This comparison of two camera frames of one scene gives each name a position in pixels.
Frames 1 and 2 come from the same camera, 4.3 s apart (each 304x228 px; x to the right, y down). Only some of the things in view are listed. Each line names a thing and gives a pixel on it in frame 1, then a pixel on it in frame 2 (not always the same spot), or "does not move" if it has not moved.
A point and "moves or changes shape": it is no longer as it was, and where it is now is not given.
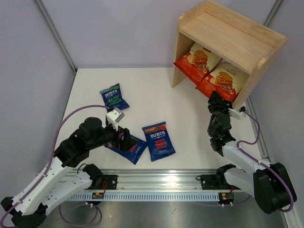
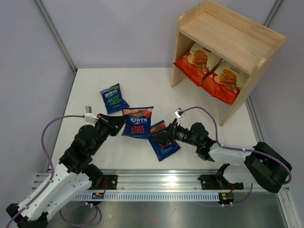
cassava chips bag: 197,62 does not move
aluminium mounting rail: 137,179 does not move
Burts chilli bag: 159,145 moves or changes shape
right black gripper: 216,102 to 171,132
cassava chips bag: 226,78 does not move
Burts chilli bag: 134,155 to 137,122
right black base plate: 216,182 does not move
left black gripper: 125,144 to 114,123
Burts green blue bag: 113,98 does not move
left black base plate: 108,182 does not move
